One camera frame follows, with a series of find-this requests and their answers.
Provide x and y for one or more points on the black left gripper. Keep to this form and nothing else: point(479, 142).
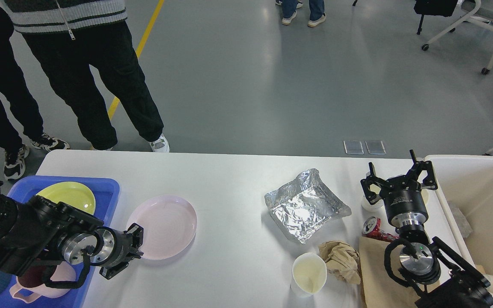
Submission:
point(107, 248)

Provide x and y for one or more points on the cream plastic bin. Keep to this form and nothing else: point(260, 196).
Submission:
point(467, 181)

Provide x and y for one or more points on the small white cup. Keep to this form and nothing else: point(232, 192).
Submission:
point(370, 205)

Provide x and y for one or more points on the crushed red soda can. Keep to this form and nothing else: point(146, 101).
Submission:
point(372, 229)

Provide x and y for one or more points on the crumpled aluminium foil tray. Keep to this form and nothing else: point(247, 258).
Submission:
point(301, 207)

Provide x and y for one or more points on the blue plastic tray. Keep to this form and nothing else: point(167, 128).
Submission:
point(106, 192)

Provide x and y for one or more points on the pink mug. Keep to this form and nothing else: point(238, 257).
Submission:
point(29, 287)

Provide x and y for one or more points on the floor socket plate left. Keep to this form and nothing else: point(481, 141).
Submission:
point(353, 147)

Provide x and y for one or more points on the white paper cup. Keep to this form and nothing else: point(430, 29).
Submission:
point(308, 275)

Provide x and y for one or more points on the grey trash in bin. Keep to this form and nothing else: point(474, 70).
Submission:
point(461, 220)

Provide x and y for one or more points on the crumpled brown paper ball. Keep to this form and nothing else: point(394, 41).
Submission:
point(342, 260)

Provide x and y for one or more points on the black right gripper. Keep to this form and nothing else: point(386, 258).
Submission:
point(402, 203)

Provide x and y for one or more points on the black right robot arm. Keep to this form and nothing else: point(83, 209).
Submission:
point(440, 276)

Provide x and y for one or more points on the person in black trousers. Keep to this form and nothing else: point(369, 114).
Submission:
point(22, 106)

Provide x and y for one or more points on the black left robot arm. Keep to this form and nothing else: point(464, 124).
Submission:
point(30, 236)

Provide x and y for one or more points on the floor socket plate right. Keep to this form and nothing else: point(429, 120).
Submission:
point(375, 147)

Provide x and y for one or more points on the brown paper bag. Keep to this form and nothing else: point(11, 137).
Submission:
point(380, 291)

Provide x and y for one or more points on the pink plate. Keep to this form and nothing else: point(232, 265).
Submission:
point(169, 225)

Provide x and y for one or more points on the yellow plate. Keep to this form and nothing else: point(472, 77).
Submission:
point(72, 193)

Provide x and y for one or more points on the floor socket plate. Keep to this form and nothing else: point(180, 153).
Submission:
point(353, 147)
point(375, 147)

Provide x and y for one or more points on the person in striped sweater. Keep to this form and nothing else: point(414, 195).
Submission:
point(69, 38)

